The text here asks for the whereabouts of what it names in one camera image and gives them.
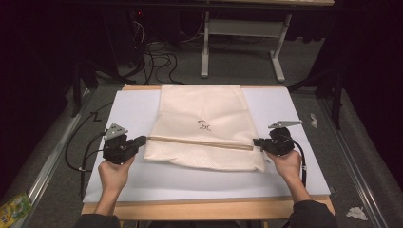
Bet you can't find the green snack packet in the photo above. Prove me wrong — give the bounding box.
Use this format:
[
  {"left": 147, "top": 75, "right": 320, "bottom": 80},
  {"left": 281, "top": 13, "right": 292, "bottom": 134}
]
[{"left": 0, "top": 192, "right": 34, "bottom": 227}]

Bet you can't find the cream textured cloth with embroidery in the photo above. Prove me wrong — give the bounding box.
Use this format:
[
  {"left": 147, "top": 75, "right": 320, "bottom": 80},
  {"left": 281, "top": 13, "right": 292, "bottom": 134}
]
[{"left": 144, "top": 84, "right": 266, "bottom": 174}]

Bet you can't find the metal floor rail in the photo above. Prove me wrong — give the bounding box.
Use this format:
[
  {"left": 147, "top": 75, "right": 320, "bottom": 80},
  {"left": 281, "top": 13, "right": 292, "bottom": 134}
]
[
  {"left": 18, "top": 88, "right": 93, "bottom": 228},
  {"left": 317, "top": 97, "right": 385, "bottom": 228}
]

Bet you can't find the wooden table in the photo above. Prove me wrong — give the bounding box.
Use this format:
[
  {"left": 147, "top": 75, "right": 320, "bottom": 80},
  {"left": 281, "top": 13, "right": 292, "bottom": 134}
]
[{"left": 80, "top": 83, "right": 336, "bottom": 221}]

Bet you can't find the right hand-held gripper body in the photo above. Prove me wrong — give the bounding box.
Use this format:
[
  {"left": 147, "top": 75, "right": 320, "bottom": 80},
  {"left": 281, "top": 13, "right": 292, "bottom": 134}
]
[{"left": 262, "top": 120, "right": 303, "bottom": 157}]

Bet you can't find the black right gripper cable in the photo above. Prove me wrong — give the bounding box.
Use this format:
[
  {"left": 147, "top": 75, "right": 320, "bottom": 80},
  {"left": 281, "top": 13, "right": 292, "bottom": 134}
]
[{"left": 284, "top": 134, "right": 308, "bottom": 188}]

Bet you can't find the person's right hand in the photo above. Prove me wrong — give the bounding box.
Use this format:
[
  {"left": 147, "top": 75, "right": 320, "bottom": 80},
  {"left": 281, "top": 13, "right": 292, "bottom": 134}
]
[{"left": 265, "top": 150, "right": 302, "bottom": 182}]

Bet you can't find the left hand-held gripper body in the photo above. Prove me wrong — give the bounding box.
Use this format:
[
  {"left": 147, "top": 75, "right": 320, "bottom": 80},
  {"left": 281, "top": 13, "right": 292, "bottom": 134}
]
[{"left": 102, "top": 123, "right": 141, "bottom": 165}]

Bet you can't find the bundle of black floor cables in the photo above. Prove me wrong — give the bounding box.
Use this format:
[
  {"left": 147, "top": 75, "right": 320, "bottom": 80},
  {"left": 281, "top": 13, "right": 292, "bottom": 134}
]
[{"left": 126, "top": 18, "right": 185, "bottom": 86}]

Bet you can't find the white metal desk frame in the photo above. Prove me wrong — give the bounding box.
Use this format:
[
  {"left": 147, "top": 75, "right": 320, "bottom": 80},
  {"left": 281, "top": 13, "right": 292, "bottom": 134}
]
[{"left": 200, "top": 11, "right": 293, "bottom": 84}]

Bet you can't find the large crumpled white tissue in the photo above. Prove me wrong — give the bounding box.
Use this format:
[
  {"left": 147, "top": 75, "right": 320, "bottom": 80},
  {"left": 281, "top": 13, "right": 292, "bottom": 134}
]
[{"left": 345, "top": 206, "right": 370, "bottom": 222}]

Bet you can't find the black zigzag floor cable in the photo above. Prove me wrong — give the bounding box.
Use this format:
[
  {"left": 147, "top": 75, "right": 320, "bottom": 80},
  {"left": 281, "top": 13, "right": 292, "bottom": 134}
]
[{"left": 89, "top": 101, "right": 114, "bottom": 124}]

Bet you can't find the black stand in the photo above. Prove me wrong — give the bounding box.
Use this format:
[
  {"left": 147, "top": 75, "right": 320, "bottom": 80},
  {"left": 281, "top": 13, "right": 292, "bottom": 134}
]
[
  {"left": 287, "top": 67, "right": 347, "bottom": 131},
  {"left": 69, "top": 58, "right": 100, "bottom": 119}
]

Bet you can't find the person's left hand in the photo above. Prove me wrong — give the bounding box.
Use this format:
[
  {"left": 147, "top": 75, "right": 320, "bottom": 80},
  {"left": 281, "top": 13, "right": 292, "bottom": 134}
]
[{"left": 98, "top": 155, "right": 136, "bottom": 191}]

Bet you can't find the white foam board mat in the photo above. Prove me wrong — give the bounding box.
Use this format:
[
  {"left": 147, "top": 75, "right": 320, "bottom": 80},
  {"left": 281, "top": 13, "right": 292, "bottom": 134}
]
[{"left": 83, "top": 85, "right": 332, "bottom": 203}]

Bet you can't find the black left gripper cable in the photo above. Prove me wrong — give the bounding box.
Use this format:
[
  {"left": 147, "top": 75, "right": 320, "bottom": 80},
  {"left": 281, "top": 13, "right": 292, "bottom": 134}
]
[{"left": 65, "top": 131, "right": 108, "bottom": 201}]

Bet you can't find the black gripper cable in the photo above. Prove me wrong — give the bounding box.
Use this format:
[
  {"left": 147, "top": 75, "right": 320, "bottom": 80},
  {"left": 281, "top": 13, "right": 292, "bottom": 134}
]
[
  {"left": 65, "top": 131, "right": 108, "bottom": 201},
  {"left": 284, "top": 134, "right": 308, "bottom": 188}
]

